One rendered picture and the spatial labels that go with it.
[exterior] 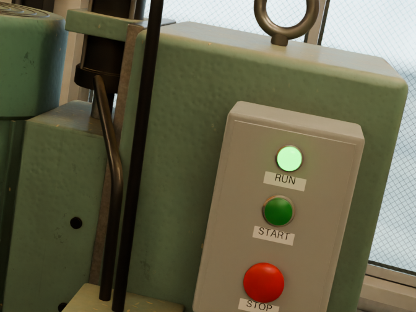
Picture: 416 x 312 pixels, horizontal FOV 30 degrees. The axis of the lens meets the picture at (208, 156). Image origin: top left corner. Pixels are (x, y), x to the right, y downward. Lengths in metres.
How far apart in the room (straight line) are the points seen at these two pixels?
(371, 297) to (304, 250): 1.54
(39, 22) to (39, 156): 0.12
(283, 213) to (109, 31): 0.25
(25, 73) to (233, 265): 0.27
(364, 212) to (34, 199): 0.29
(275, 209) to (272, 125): 0.06
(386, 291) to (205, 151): 1.52
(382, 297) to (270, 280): 1.55
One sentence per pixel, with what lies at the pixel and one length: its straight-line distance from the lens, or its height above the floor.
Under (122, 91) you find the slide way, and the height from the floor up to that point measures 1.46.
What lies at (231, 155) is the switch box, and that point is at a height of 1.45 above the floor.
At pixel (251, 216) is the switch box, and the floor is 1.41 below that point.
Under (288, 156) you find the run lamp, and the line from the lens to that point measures 0.55.
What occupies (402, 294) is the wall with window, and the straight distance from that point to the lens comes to 2.11.
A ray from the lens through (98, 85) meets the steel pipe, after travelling 0.71.
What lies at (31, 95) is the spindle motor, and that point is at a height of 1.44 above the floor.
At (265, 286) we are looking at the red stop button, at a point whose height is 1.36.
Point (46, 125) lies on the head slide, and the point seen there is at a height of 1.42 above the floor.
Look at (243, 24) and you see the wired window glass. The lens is 2.12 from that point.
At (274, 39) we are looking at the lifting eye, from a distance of 0.71.
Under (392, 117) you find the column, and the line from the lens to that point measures 0.62.
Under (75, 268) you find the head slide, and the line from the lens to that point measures 0.73.
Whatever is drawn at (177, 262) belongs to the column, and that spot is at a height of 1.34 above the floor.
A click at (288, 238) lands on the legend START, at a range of 0.58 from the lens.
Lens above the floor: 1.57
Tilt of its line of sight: 13 degrees down
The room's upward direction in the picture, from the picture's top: 10 degrees clockwise
